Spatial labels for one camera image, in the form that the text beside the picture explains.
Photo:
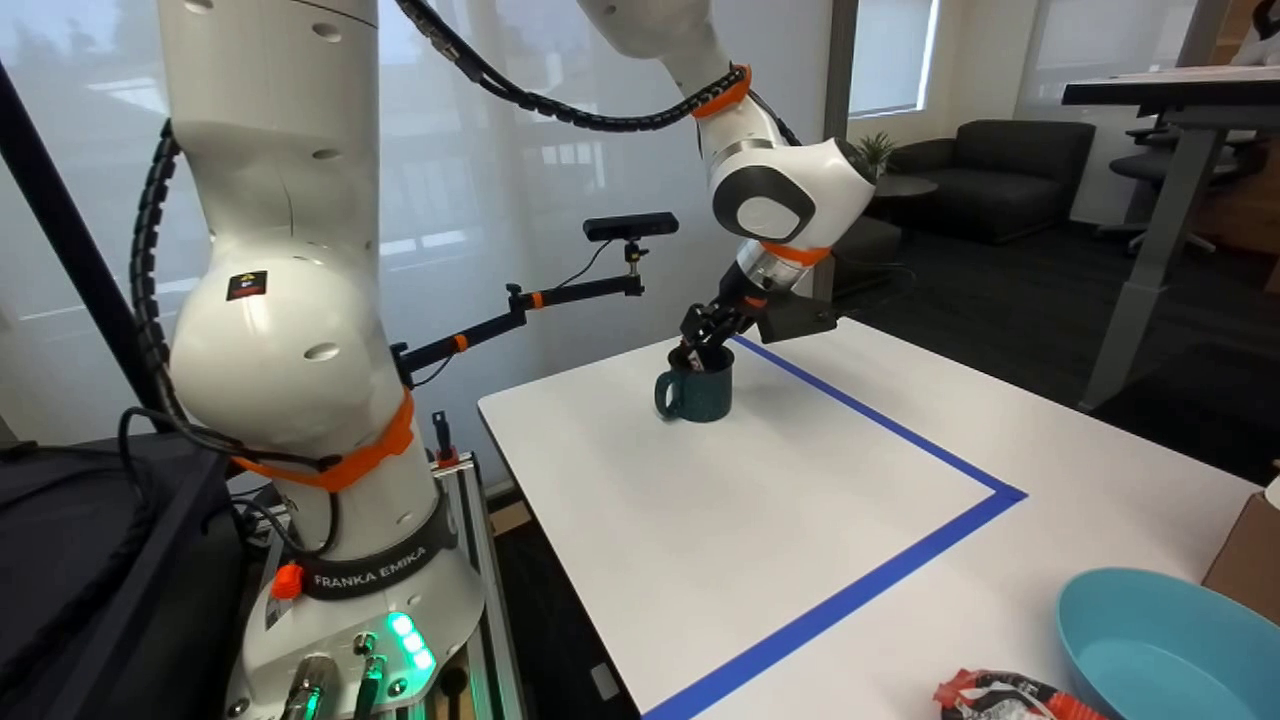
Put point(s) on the black stereo camera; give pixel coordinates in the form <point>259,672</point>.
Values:
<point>634,227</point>

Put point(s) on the dark green speckled mug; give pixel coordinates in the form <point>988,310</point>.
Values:
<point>701,394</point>

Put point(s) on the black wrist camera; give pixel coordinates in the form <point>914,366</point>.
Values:
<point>801,323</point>

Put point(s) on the black articulated camera stand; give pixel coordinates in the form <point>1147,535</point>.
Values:
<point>494,327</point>

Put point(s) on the grey standing desk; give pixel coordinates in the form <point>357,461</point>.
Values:
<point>1161,241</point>

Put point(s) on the open cardboard box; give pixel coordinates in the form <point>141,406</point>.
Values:
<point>1255,561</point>

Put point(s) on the black diagonal pole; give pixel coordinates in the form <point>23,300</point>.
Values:
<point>66,227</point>

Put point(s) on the dark sofa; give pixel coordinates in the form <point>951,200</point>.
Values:
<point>1014,182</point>

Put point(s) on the black fabric cover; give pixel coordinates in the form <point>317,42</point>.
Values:
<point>95,574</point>

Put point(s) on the light blue bowl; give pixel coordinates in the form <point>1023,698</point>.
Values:
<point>1161,653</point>

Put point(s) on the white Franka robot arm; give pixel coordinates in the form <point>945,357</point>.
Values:
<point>283,200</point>

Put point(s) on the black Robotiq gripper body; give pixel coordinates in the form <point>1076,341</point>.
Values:
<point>744,300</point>

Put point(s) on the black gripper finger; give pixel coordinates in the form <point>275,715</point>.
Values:
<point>687,341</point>
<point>722,334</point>

